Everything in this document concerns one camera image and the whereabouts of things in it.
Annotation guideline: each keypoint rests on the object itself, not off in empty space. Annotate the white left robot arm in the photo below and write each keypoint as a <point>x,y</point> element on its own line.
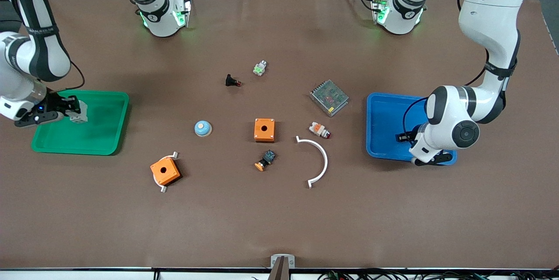
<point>489,18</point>

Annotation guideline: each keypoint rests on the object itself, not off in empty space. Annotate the small white curved bracket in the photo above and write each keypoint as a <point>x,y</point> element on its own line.
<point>163,189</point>

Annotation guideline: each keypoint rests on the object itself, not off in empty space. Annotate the green plastic tray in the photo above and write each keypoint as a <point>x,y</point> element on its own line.
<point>102,131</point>

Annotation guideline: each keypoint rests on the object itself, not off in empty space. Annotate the orange push button box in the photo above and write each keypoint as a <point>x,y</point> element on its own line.
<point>165,171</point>
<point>264,130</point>

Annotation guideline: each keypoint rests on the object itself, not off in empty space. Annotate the black red indicator button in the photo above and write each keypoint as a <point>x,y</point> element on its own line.
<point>230,81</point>

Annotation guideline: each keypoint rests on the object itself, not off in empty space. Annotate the metal mesh power supply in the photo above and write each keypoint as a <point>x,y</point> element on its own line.
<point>329,97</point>

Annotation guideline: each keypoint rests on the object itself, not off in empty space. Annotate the white red circuit breaker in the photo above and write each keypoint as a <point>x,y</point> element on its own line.
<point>81,114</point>

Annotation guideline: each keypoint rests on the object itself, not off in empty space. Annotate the large white curved bracket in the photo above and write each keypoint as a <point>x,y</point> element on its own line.
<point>323,157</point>

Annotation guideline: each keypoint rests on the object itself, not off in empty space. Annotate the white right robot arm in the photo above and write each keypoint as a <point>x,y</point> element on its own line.
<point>39,31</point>

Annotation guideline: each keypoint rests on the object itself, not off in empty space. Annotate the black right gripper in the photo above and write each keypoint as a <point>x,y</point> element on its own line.
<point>56,104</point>

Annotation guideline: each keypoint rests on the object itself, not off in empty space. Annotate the green white push button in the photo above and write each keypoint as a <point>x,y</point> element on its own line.
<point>260,68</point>

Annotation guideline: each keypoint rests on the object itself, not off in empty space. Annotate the white red switch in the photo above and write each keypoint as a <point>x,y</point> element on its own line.
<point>319,129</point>

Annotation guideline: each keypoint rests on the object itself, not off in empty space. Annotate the blue plastic tray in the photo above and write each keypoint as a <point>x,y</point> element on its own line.
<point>384,118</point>

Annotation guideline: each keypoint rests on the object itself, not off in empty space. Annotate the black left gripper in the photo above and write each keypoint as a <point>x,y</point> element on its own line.
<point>412,135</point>

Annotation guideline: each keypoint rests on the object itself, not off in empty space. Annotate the orange black push button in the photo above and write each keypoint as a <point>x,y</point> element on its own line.
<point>266,159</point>

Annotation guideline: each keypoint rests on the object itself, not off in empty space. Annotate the blue dome buzzer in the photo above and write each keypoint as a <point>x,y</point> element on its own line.
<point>203,129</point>

